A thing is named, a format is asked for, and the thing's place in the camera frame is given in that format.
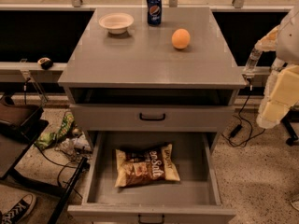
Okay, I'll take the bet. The white paper bowl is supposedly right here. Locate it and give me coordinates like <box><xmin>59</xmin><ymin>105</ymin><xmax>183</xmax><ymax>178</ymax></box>
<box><xmin>99</xmin><ymin>13</ymin><xmax>134</xmax><ymax>35</ymax></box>

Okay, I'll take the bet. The closed grey upper drawer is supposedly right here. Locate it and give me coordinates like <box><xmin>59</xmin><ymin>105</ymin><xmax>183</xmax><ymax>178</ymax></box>
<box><xmin>70</xmin><ymin>105</ymin><xmax>235</xmax><ymax>133</ymax></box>

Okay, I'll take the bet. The dark brown bin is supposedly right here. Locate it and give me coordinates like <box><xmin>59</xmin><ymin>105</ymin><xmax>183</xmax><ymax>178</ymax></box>
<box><xmin>0</xmin><ymin>103</ymin><xmax>43</xmax><ymax>139</ymax></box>

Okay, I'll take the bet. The brown chip bag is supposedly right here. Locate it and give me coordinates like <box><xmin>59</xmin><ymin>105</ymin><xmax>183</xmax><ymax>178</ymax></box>
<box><xmin>115</xmin><ymin>143</ymin><xmax>180</xmax><ymax>188</ymax></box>

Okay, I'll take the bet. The black white sneaker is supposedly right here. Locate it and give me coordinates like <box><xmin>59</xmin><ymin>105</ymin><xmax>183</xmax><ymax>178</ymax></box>
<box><xmin>1</xmin><ymin>194</ymin><xmax>36</xmax><ymax>224</ymax></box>

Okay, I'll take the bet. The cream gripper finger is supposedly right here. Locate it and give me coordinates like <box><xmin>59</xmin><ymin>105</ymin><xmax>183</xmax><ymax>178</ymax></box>
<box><xmin>262</xmin><ymin>102</ymin><xmax>290</xmax><ymax>123</ymax></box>
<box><xmin>270</xmin><ymin>65</ymin><xmax>299</xmax><ymax>107</ymax></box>

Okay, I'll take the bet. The green chip bag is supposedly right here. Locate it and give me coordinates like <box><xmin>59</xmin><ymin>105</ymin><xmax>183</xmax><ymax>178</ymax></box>
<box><xmin>34</xmin><ymin>111</ymin><xmax>75</xmax><ymax>150</ymax></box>

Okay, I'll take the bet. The blue Pepsi can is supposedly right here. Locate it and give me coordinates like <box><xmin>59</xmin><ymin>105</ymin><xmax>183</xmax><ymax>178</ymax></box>
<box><xmin>147</xmin><ymin>0</ymin><xmax>162</xmax><ymax>26</ymax></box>

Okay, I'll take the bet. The yellow black tape measure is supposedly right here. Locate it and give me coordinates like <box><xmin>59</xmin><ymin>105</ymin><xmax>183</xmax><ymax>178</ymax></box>
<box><xmin>37</xmin><ymin>57</ymin><xmax>53</xmax><ymax>70</ymax></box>

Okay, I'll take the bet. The orange fruit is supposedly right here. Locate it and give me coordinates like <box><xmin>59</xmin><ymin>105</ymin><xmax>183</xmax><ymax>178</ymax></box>
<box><xmin>172</xmin><ymin>29</ymin><xmax>191</xmax><ymax>49</ymax></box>

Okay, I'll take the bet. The black tripod leg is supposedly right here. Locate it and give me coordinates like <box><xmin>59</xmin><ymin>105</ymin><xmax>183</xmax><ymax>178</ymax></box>
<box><xmin>47</xmin><ymin>158</ymin><xmax>88</xmax><ymax>224</ymax></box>

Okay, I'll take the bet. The clear water bottle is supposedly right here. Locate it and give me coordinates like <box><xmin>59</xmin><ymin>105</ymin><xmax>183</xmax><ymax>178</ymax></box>
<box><xmin>244</xmin><ymin>48</ymin><xmax>262</xmax><ymax>75</ymax></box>

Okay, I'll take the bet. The open grey drawer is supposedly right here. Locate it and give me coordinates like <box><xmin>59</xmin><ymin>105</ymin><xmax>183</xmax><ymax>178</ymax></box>
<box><xmin>68</xmin><ymin>132</ymin><xmax>235</xmax><ymax>224</ymax></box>

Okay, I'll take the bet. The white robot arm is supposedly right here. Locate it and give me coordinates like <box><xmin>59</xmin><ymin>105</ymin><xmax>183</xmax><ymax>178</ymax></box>
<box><xmin>254</xmin><ymin>5</ymin><xmax>299</xmax><ymax>129</ymax></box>

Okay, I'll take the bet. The black stand leg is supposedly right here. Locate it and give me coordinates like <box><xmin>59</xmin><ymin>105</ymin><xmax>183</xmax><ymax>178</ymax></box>
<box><xmin>281</xmin><ymin>111</ymin><xmax>299</xmax><ymax>146</ymax></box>

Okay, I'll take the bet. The grey drawer cabinet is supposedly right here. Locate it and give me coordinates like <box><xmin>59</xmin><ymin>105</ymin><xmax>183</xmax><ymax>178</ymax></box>
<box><xmin>57</xmin><ymin>6</ymin><xmax>248</xmax><ymax>224</ymax></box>

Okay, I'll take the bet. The black power cable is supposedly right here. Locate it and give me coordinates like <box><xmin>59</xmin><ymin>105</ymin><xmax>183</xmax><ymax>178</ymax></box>
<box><xmin>221</xmin><ymin>84</ymin><xmax>266</xmax><ymax>148</ymax></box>

